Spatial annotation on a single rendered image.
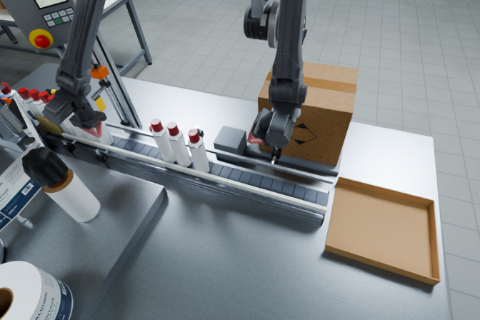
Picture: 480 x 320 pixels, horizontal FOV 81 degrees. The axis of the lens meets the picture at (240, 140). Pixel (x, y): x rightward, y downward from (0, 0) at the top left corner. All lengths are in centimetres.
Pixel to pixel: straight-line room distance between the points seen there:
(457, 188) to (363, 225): 145
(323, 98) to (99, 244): 84
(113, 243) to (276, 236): 51
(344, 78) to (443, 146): 169
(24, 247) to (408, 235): 120
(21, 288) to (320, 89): 97
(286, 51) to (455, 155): 211
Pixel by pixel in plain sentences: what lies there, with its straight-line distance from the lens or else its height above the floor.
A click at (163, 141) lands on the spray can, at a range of 101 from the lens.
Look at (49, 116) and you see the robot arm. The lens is 98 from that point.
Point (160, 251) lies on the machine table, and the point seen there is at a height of 83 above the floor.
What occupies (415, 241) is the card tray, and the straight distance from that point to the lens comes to 106.
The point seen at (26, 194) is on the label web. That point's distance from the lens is 119.
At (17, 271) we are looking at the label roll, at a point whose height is 102.
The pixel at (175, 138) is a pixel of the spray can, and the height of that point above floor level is 104.
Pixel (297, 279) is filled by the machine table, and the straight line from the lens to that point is 93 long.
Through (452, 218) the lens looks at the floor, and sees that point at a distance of 226.
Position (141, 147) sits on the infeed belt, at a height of 88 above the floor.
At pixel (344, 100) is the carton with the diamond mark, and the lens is 96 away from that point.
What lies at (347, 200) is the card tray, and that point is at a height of 83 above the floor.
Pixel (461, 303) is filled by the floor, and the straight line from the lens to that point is 203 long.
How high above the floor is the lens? 172
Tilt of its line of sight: 48 degrees down
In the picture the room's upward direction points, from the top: 6 degrees counter-clockwise
